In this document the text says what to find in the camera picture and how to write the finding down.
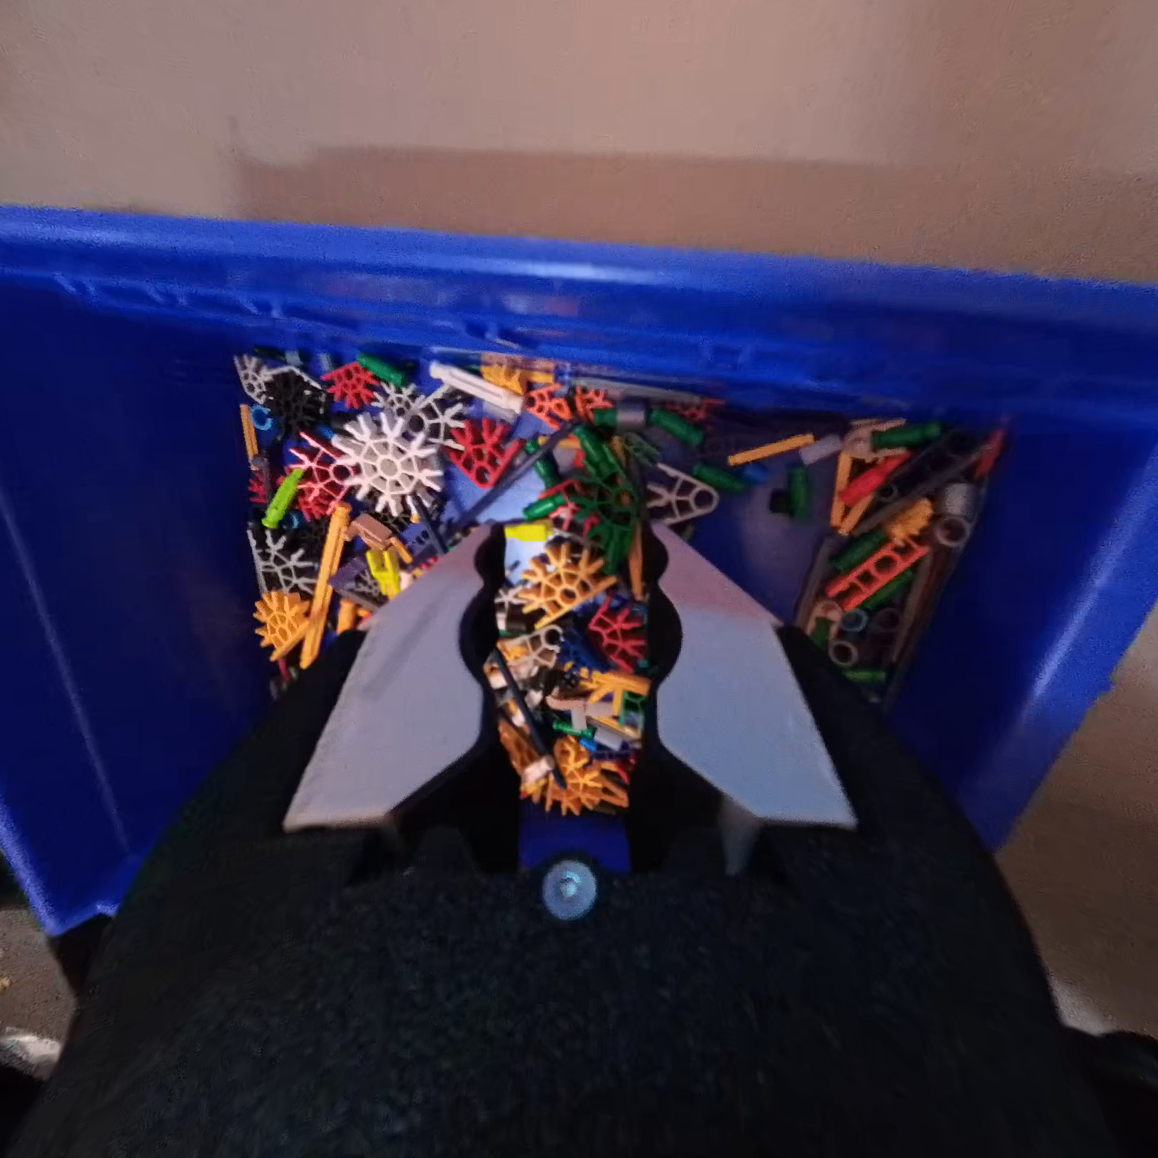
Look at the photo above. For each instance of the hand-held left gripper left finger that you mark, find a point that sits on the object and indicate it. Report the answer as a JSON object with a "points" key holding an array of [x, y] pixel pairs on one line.
{"points": [[399, 714]]}

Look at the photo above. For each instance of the pile of colourful toy pieces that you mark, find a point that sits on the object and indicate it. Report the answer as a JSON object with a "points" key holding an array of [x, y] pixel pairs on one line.
{"points": [[389, 460]]}

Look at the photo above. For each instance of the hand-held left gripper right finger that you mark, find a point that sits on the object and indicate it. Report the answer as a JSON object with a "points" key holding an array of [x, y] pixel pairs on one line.
{"points": [[750, 724]]}

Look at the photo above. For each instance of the blue plastic bin with tag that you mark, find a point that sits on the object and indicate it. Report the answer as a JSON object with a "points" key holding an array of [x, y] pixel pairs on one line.
{"points": [[135, 543]]}

